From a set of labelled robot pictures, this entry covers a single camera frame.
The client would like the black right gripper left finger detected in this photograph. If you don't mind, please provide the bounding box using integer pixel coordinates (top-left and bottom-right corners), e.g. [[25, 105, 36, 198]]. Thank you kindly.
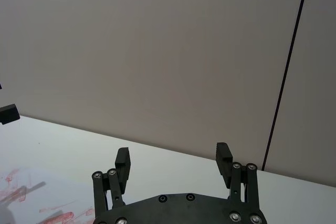
[[91, 147, 132, 218]]

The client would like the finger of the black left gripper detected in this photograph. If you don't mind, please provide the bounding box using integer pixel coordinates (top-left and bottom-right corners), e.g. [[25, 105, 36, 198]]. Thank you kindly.
[[0, 104, 20, 126]]

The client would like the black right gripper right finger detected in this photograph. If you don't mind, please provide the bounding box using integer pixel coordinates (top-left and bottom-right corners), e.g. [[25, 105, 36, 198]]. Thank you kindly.
[[216, 142, 260, 207]]

